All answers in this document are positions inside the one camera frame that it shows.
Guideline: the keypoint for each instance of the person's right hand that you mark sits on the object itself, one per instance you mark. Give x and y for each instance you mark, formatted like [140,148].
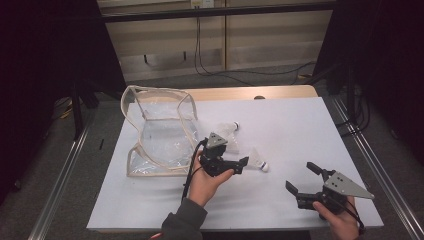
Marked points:
[340,225]

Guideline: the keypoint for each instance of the metal floor rail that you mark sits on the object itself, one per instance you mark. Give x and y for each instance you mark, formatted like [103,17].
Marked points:
[60,180]
[383,173]

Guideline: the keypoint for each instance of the white table cover sheet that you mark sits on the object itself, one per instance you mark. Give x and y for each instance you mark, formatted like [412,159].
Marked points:
[300,140]

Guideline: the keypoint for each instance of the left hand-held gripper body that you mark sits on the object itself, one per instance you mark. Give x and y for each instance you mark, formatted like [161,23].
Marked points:
[216,163]

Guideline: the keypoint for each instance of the person's left hand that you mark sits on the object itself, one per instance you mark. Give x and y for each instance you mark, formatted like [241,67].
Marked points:
[205,186]

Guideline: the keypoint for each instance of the clear plastic bag beige trim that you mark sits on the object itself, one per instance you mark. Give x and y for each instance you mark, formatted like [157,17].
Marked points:
[166,140]

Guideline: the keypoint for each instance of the small black stick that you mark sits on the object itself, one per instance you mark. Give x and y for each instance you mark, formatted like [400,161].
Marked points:
[101,144]

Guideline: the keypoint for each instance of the black metal crossbar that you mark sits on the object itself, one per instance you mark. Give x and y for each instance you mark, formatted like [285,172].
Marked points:
[216,12]

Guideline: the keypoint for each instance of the black curtain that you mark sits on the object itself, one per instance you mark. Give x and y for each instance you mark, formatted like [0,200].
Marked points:
[390,66]
[40,83]

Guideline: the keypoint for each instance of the white wall socket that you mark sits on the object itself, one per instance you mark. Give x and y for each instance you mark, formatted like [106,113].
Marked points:
[201,3]

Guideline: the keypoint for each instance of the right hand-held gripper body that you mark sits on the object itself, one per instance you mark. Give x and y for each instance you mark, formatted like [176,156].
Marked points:
[345,186]

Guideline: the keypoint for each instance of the black metal stand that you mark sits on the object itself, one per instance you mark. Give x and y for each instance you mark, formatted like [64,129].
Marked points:
[77,110]
[350,96]

